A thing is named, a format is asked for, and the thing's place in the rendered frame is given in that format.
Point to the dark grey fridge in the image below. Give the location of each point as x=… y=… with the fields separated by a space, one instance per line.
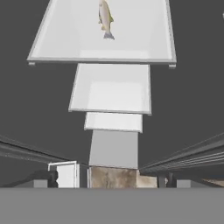
x=192 y=87

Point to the pale green fish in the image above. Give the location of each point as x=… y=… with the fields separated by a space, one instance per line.
x=105 y=17

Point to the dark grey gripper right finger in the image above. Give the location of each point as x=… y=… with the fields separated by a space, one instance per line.
x=166 y=180

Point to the large white fridge shelf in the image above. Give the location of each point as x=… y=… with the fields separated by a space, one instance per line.
x=73 y=35

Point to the medium white fridge shelf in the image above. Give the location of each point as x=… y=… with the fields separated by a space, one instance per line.
x=113 y=90

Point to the small white fridge shelf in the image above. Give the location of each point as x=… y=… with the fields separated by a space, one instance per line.
x=113 y=121

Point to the grey fridge drawer front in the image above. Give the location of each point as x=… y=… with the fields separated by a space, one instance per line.
x=113 y=148

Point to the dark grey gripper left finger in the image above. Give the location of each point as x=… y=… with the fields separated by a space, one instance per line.
x=52 y=178

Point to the white framed box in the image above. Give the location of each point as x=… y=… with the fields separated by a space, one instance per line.
x=67 y=175

